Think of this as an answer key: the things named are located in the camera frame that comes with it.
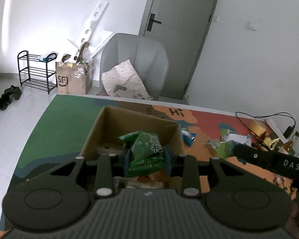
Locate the blue snack packet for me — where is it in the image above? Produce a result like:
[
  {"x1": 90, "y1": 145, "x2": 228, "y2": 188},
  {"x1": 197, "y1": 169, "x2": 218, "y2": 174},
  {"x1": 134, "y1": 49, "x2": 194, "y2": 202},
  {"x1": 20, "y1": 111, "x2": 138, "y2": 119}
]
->
[{"x1": 181, "y1": 128, "x2": 197, "y2": 146}]

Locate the black shoe rack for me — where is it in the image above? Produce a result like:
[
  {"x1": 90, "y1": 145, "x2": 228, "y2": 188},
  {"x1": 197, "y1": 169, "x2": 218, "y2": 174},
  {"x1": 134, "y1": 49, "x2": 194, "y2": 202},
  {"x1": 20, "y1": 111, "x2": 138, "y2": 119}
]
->
[{"x1": 16, "y1": 50, "x2": 59, "y2": 94}]

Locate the small green snack packet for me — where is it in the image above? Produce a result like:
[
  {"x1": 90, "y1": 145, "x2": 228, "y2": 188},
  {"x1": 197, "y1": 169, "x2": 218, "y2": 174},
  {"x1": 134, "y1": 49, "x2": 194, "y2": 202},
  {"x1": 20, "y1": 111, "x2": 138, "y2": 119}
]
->
[{"x1": 220, "y1": 129, "x2": 236, "y2": 140}]

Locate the crumpled yellow paper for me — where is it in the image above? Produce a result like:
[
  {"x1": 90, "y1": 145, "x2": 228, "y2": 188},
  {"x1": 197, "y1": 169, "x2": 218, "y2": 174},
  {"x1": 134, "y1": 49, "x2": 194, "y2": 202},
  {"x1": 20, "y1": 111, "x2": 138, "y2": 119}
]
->
[{"x1": 267, "y1": 136, "x2": 281, "y2": 150}]

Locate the grey armchair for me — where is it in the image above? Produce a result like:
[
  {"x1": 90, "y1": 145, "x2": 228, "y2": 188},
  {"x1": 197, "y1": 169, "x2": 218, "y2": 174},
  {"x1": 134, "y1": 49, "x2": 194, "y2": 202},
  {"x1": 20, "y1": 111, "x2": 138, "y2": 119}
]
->
[{"x1": 100, "y1": 33, "x2": 169, "y2": 100}]

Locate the printed cardboard shipping box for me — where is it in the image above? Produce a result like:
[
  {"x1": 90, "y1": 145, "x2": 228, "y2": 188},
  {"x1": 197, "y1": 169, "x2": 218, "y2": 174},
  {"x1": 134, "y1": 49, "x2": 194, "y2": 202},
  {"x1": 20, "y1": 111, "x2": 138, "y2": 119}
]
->
[{"x1": 55, "y1": 61, "x2": 92, "y2": 95}]

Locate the white board with holes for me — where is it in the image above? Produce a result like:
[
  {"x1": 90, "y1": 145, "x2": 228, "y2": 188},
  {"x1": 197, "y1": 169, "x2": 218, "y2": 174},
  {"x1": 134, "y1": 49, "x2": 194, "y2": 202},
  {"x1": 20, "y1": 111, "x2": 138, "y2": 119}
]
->
[{"x1": 73, "y1": 0, "x2": 110, "y2": 61}]

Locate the black door handle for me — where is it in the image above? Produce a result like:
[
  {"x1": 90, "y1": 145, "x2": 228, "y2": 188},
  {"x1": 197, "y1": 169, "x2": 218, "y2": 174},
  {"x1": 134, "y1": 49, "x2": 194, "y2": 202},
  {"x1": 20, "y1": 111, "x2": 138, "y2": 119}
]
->
[{"x1": 148, "y1": 13, "x2": 162, "y2": 31}]

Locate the black charger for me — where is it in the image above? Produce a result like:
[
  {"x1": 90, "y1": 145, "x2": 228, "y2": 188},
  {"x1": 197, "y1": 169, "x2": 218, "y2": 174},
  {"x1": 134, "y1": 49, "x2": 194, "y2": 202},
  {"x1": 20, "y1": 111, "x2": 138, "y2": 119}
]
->
[{"x1": 283, "y1": 126, "x2": 295, "y2": 138}]

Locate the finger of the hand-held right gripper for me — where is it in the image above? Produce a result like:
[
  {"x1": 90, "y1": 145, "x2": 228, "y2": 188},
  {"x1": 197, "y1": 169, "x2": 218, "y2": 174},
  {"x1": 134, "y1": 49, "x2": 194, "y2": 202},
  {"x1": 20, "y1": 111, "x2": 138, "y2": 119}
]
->
[{"x1": 233, "y1": 144, "x2": 269, "y2": 170}]

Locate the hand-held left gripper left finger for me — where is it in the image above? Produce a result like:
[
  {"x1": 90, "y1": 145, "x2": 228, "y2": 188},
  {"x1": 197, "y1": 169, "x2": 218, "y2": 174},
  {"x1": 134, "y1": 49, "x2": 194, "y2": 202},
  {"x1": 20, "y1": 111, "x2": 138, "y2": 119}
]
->
[{"x1": 49, "y1": 149, "x2": 131, "y2": 198}]

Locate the grey door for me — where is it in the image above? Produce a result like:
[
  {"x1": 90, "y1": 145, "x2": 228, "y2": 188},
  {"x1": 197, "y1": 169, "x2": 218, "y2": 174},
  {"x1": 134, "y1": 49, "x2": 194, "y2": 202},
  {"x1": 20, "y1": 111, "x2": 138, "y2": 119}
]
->
[{"x1": 139, "y1": 0, "x2": 223, "y2": 99}]

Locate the white snack packet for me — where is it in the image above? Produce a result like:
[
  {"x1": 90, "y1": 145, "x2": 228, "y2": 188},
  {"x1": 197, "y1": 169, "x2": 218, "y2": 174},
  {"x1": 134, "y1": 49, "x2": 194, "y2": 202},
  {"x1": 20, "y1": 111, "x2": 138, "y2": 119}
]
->
[{"x1": 222, "y1": 134, "x2": 252, "y2": 147}]

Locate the black cable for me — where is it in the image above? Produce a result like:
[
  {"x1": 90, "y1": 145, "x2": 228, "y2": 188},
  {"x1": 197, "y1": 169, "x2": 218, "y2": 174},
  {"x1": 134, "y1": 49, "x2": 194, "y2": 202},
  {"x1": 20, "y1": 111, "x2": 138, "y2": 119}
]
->
[{"x1": 235, "y1": 111, "x2": 297, "y2": 130}]

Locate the yellow tape roll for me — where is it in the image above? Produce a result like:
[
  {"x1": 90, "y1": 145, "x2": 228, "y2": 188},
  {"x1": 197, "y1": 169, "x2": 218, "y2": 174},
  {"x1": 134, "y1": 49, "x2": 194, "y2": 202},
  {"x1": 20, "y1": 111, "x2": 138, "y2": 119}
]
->
[{"x1": 249, "y1": 119, "x2": 268, "y2": 136}]

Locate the large green snack packet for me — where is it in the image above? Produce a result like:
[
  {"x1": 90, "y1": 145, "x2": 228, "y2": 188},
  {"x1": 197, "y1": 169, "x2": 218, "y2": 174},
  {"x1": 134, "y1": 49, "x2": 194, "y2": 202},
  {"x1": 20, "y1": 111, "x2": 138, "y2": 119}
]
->
[{"x1": 118, "y1": 131, "x2": 166, "y2": 178}]

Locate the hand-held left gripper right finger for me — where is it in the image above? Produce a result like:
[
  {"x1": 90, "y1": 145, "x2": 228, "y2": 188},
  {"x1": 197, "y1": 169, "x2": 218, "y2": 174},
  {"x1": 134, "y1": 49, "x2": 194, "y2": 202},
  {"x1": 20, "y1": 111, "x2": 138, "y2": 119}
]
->
[{"x1": 164, "y1": 147, "x2": 241, "y2": 197}]

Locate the dark green shoe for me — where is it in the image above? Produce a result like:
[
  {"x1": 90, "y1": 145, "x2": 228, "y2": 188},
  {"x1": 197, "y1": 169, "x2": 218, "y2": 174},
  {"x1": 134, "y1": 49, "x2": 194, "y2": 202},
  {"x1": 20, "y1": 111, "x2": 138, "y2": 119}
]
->
[
  {"x1": 0, "y1": 93, "x2": 14, "y2": 110},
  {"x1": 4, "y1": 85, "x2": 22, "y2": 102}
]

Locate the glass bottle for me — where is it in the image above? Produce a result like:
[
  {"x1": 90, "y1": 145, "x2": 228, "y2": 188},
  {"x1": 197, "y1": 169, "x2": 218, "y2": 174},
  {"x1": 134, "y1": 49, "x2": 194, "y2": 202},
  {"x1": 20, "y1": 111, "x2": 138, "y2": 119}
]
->
[{"x1": 281, "y1": 131, "x2": 299, "y2": 156}]

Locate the white flat board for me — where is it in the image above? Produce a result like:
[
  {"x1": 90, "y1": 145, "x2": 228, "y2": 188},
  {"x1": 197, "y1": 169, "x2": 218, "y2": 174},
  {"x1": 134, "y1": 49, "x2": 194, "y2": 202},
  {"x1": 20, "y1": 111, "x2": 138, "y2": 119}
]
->
[{"x1": 67, "y1": 30, "x2": 115, "y2": 55}]

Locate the dotted white pillow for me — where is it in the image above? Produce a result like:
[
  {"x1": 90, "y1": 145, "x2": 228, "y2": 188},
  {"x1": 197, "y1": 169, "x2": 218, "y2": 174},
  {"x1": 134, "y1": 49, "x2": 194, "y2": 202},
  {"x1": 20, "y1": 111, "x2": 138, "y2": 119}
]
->
[{"x1": 101, "y1": 60, "x2": 153, "y2": 101}]

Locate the pale green snack packet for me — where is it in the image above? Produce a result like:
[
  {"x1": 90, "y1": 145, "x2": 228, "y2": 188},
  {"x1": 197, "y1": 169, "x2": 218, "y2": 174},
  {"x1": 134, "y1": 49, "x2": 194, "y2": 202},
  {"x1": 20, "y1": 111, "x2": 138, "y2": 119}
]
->
[{"x1": 206, "y1": 139, "x2": 237, "y2": 160}]

